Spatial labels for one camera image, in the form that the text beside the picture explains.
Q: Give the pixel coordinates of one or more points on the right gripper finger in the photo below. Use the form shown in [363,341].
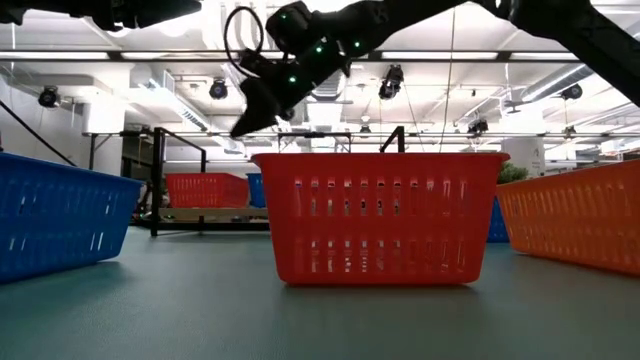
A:
[257,107]

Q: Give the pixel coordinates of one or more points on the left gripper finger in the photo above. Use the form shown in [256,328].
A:
[170,4]
[165,17]

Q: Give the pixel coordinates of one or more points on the blue plastic basket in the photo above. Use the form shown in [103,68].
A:
[257,192]
[50,210]
[497,225]

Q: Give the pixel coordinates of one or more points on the red plastic basket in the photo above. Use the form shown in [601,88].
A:
[235,192]
[285,225]

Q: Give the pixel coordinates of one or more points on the orange plastic basket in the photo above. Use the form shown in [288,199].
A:
[620,175]

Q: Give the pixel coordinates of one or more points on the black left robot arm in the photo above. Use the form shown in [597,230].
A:
[12,10]

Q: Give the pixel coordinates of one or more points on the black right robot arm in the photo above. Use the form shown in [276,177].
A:
[575,30]

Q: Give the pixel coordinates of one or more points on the black ceiling spotlight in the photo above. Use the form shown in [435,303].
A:
[391,82]
[477,126]
[48,96]
[218,89]
[571,91]

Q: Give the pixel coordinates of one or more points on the black overhead light beam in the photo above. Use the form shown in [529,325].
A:
[505,56]

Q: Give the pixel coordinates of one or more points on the green table mat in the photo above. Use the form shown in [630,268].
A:
[200,310]

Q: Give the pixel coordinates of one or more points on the green potted plant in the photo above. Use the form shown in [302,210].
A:
[512,172]

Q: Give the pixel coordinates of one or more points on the white ventilation duct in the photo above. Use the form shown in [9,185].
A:
[160,100]

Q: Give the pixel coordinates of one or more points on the wooden shelf with black frame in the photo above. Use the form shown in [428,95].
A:
[210,212]

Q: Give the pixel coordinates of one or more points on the silver ventilation duct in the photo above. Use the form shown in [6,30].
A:
[550,85]

